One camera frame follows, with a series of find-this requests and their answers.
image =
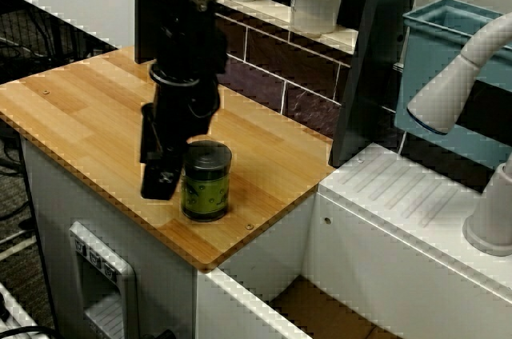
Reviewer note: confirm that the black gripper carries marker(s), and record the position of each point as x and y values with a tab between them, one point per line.
188	111

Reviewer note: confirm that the green labelled can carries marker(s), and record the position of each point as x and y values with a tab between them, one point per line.
206	195

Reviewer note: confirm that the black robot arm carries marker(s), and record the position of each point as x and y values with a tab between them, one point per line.
172	7

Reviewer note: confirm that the white toy sink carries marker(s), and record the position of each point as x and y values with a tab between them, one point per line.
400	243

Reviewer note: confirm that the dark tile backsplash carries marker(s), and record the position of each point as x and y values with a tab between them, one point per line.
280	71

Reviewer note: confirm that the cream shelf ledge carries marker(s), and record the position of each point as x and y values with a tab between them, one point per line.
276	17

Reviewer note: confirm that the grey toy faucet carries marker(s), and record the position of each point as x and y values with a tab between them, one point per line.
448	91

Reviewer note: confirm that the teal plastic bin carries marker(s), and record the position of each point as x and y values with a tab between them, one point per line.
432	35

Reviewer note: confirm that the dark shelf post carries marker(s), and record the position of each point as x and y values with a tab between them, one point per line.
360	75

